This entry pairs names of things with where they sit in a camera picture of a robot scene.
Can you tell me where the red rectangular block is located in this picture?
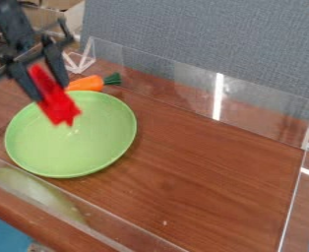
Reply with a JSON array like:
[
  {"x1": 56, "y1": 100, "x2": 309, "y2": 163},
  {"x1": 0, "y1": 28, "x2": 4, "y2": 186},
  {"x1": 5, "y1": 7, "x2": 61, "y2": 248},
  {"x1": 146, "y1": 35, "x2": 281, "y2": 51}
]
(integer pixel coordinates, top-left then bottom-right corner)
[{"x1": 29, "y1": 64, "x2": 81, "y2": 126}]

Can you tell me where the green round plate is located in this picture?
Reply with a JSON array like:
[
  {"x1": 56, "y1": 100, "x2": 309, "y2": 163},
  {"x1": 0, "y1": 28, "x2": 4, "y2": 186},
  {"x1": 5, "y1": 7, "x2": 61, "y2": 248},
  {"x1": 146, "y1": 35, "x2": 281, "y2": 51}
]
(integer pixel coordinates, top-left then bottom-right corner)
[{"x1": 5, "y1": 92, "x2": 138, "y2": 178}]

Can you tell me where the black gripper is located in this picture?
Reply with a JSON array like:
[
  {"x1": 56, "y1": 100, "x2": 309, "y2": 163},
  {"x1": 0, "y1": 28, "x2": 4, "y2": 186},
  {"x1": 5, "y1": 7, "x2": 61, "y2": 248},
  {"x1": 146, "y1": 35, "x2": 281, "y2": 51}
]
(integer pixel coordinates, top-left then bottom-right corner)
[{"x1": 0, "y1": 0, "x2": 73, "y2": 101}]

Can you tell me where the cardboard box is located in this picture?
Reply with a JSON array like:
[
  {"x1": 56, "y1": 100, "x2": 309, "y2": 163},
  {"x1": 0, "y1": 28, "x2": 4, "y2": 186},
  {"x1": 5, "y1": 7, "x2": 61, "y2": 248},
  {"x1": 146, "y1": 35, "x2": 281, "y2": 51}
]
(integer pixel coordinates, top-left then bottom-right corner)
[{"x1": 19, "y1": 0, "x2": 85, "y2": 32}]

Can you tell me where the orange toy carrot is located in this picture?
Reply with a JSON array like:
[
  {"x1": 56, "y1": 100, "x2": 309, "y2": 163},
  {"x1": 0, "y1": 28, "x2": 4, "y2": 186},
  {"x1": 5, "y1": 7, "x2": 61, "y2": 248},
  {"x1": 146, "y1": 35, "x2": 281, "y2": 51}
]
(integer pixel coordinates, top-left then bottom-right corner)
[{"x1": 67, "y1": 73, "x2": 122, "y2": 92}]

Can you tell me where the clear acrylic enclosure wall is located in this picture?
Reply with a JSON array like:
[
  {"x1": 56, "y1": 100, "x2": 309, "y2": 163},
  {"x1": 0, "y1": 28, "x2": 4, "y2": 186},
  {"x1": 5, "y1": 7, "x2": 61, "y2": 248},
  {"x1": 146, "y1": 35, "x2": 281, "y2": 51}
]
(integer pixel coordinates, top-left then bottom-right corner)
[{"x1": 0, "y1": 38, "x2": 309, "y2": 252}]

